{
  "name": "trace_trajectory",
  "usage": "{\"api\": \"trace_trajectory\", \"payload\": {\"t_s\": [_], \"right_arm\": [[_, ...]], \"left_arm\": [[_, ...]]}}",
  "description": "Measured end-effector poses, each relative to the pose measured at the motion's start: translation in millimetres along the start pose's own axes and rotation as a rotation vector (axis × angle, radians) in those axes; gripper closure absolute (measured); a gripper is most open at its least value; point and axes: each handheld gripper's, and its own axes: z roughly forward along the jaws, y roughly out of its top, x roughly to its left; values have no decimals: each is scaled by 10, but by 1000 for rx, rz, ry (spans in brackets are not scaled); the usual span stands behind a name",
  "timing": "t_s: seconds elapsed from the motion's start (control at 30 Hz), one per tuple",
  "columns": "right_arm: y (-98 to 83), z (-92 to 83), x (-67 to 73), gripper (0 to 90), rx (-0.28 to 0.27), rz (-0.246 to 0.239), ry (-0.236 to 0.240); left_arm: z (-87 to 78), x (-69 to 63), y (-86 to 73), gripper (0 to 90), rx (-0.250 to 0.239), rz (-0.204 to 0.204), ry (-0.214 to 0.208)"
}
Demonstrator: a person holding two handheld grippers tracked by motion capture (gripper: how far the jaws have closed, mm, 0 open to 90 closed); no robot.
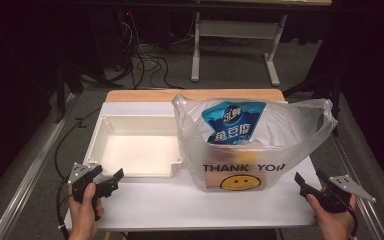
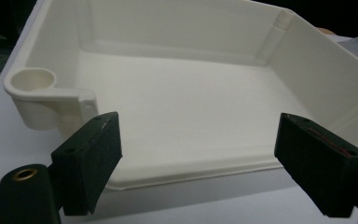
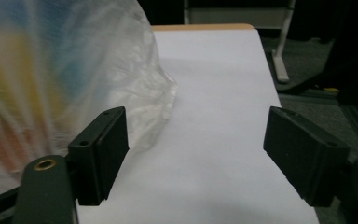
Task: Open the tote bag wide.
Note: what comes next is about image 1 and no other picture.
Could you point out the aluminium floor rail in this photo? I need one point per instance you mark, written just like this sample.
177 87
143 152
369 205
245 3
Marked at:
363 206
30 170

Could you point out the black metal stand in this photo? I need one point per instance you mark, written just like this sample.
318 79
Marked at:
61 83
335 96

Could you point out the clear plastic shopping bag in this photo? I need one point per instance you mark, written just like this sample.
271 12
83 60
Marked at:
290 133

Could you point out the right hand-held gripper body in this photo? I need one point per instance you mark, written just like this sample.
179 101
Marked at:
341 190

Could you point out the white-legged desk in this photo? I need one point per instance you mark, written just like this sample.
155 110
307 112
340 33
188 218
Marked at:
236 29

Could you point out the person's right hand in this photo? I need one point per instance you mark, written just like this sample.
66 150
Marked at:
335 225

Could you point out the white plastic bin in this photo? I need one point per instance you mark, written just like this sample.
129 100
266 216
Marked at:
136 153

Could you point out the white board sheet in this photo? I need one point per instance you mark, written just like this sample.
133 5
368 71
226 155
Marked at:
180 206

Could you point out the person's left hand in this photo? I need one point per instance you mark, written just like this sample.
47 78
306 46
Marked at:
83 216

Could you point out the blue snack pouch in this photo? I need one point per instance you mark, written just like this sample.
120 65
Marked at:
233 123

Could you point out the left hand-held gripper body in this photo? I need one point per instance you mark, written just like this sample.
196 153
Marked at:
80 173

